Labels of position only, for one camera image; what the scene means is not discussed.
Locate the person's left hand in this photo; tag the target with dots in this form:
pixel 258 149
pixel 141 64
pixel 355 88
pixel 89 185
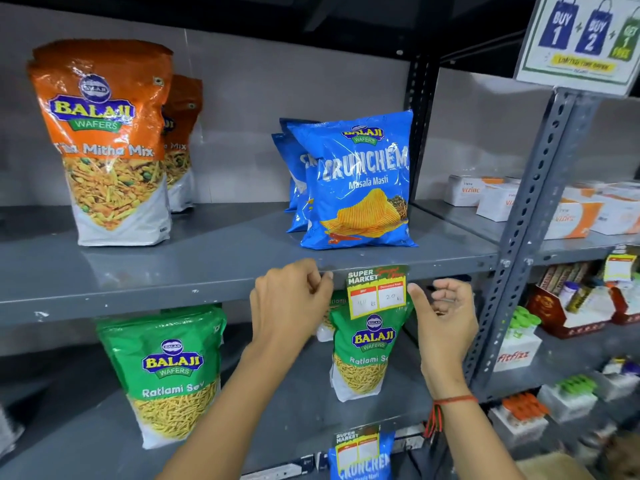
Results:
pixel 285 304

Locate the person's right hand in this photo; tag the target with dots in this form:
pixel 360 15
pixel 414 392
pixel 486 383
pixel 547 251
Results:
pixel 450 334

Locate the person's left fingers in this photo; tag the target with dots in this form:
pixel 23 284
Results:
pixel 320 279

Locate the person's right thumb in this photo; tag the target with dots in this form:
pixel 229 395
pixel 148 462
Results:
pixel 419 302

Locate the person's right forearm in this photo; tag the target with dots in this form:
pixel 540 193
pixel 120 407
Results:
pixel 475 439

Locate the person's left forearm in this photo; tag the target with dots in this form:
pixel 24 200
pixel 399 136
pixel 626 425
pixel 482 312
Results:
pixel 235 419

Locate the yellow green price tag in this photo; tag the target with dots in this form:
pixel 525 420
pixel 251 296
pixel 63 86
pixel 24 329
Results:
pixel 376 292
pixel 356 449

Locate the blue wavy chips packet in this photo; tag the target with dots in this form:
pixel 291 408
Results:
pixel 299 194
pixel 360 179
pixel 292 125
pixel 372 467

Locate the white box of green tubes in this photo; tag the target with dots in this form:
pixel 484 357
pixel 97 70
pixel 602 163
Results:
pixel 567 399
pixel 517 349

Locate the red cardboard display box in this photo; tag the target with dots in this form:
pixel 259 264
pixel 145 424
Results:
pixel 555 319
pixel 625 309

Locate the white box of orange tubes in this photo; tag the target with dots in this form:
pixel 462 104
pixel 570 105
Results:
pixel 517 419

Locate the row of white orange boxes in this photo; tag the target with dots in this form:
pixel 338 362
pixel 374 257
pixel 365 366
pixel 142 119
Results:
pixel 575 217

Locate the large green sev packet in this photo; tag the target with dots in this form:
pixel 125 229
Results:
pixel 167 374

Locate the white shelf label strip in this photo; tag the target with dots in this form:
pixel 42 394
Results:
pixel 285 469

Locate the small yellow white price tag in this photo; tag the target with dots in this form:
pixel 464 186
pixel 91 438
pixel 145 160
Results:
pixel 620 268

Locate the white box of purple tubes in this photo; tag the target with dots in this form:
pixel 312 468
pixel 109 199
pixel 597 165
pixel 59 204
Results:
pixel 617 379

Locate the brown cardboard carton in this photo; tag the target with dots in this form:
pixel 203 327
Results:
pixel 555 468

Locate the large orange snack mix packet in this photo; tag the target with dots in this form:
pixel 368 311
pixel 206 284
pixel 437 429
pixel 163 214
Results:
pixel 107 144

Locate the white promotional offer sign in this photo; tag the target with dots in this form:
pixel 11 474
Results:
pixel 580 39

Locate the grey perforated upright post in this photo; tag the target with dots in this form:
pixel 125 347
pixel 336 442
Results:
pixel 535 209

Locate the dark perforated upright post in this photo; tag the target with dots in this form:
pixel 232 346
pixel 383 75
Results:
pixel 421 119

